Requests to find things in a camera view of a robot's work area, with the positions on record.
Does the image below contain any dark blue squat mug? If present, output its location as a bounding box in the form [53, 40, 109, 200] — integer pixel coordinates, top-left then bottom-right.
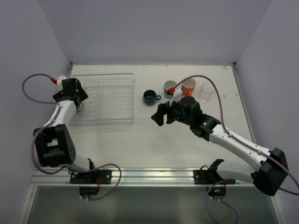
[142, 90, 161, 106]

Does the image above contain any light blue floral mug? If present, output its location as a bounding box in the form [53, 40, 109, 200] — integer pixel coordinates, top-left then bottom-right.
[164, 80, 177, 99]

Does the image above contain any orange mug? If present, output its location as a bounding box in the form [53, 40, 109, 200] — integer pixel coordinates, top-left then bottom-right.
[181, 78, 196, 97]

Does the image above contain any clear glass with sticker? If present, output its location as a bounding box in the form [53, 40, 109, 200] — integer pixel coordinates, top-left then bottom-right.
[200, 83, 215, 102]

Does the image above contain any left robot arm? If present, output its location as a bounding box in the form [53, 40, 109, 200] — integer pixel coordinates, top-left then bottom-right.
[31, 76, 95, 175]

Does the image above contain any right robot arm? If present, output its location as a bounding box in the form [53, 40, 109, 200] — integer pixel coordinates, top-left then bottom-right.
[151, 97, 289, 196]

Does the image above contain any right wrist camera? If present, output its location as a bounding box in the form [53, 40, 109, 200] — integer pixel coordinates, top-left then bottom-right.
[167, 87, 182, 106]

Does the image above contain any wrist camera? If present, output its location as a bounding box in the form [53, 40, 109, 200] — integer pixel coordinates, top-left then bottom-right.
[167, 87, 182, 106]
[56, 75, 67, 86]

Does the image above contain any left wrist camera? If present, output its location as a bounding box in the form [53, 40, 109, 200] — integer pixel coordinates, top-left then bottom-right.
[56, 75, 67, 86]

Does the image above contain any white wire dish rack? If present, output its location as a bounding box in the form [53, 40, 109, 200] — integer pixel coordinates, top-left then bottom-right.
[70, 73, 135, 127]

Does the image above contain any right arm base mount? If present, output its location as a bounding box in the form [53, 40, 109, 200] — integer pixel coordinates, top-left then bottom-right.
[193, 159, 236, 200]

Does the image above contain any aluminium mounting rail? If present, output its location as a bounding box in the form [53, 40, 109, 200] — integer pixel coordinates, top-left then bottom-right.
[30, 167, 257, 187]

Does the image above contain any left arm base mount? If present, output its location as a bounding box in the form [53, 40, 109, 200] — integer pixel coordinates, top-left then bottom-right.
[70, 169, 112, 199]

